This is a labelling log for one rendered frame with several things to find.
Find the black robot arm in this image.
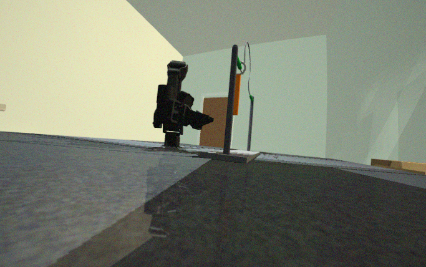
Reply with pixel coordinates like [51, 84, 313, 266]
[152, 60, 194, 147]

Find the orange handle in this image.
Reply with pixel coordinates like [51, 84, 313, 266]
[233, 61, 246, 115]

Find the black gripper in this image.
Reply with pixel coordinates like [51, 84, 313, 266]
[165, 99, 214, 130]

